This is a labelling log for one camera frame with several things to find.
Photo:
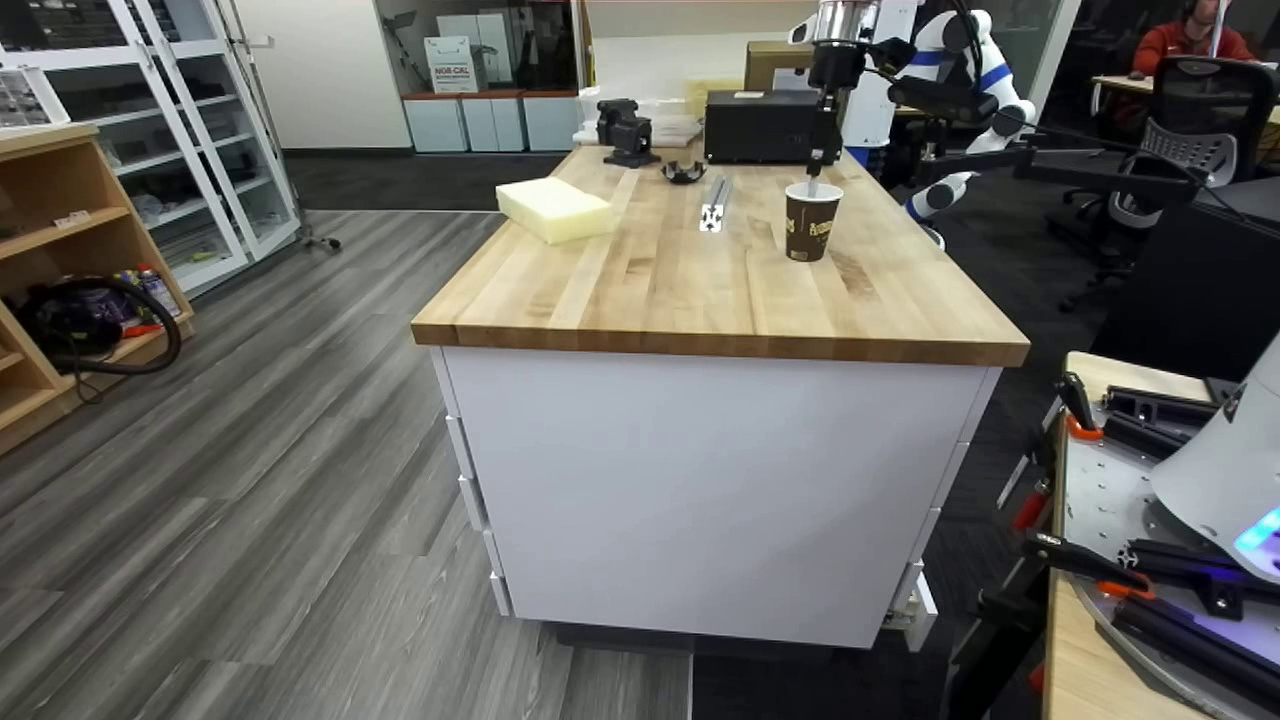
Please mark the grey curved sheet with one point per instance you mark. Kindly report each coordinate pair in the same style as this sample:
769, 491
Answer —
1225, 466

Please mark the white glass door cabinet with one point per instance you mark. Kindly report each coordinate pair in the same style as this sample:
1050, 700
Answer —
200, 145

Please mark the grey mesh office chair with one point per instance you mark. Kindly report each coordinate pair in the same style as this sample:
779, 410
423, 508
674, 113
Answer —
1195, 134

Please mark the long wooden shelf unit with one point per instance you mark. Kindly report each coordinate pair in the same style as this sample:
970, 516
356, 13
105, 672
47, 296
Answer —
52, 201

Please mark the pale yellow foam block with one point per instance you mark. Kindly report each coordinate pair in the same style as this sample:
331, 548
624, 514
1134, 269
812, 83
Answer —
555, 211

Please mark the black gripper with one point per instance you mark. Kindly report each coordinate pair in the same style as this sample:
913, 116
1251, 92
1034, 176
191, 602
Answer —
838, 65

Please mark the black bench vise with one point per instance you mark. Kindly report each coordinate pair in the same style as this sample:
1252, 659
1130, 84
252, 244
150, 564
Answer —
624, 134

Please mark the white framed sign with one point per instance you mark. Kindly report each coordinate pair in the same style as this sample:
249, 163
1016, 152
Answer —
448, 63

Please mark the low white cabinet row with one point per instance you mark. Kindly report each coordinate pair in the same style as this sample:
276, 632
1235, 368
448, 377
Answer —
494, 120

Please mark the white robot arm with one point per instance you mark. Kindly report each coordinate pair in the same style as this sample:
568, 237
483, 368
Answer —
983, 65

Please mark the brown cardboard box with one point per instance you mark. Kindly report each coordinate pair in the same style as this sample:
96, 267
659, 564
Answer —
779, 65

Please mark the black rectangular control box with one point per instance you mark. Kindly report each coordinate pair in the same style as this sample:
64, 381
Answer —
763, 131

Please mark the person in red shirt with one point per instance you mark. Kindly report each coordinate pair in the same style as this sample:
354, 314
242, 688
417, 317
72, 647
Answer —
1186, 43

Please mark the perforated metal plate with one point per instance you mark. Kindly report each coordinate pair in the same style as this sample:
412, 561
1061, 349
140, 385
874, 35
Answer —
1107, 503

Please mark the white table cabinet base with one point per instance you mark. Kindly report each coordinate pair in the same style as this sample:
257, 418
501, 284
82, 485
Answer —
720, 492

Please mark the brown paper coffee cup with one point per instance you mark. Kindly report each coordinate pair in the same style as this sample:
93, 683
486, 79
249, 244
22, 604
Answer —
809, 226

